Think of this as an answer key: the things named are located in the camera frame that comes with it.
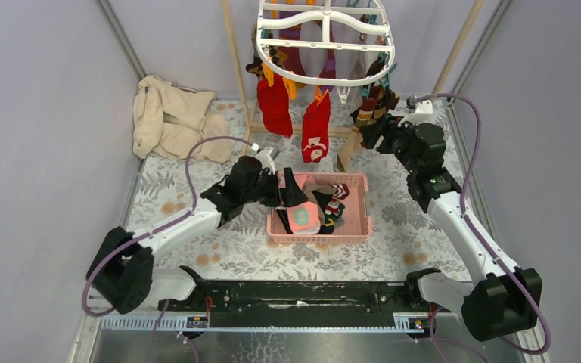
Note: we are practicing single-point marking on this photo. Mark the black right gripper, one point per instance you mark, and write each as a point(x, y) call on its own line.
point(388, 128)

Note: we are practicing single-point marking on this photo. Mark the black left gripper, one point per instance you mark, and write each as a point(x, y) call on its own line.
point(289, 197)

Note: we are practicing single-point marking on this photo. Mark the black pinstriped sock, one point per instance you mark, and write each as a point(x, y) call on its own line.
point(285, 221)

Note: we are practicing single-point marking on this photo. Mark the pink sock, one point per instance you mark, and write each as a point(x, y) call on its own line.
point(304, 219)

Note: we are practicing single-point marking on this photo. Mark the brown argyle sock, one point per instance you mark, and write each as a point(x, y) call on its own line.
point(379, 99)

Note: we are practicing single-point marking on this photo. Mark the teal green sock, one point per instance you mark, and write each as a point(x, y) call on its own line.
point(333, 212)

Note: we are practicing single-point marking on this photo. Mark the beige long sock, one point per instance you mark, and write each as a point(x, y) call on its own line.
point(337, 191)

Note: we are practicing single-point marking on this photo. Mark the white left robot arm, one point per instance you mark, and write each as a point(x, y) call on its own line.
point(124, 270)

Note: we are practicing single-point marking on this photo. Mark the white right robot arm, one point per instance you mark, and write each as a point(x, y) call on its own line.
point(502, 298)

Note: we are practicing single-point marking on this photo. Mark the wooden hanger stand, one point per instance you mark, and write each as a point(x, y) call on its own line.
point(249, 112)

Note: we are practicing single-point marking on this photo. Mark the white round clip hanger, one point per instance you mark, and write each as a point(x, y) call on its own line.
point(370, 21)

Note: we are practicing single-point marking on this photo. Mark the red santa sock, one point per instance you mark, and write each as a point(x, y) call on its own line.
point(315, 139)

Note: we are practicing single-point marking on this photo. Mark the pink plastic basket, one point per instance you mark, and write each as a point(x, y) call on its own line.
point(357, 223)

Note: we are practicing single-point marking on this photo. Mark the magenta purple striped sock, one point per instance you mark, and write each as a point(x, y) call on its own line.
point(304, 61)

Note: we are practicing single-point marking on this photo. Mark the cream crumpled cloth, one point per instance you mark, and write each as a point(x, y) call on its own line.
point(169, 120)

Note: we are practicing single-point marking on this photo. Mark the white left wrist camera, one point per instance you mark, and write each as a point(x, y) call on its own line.
point(267, 156)

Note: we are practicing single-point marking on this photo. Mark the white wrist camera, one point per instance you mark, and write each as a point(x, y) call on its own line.
point(267, 156)
point(418, 111)

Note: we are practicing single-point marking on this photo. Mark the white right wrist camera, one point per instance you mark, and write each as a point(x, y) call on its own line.
point(418, 111)

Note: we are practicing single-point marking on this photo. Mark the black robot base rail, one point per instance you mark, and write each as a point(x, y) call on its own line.
point(298, 306)

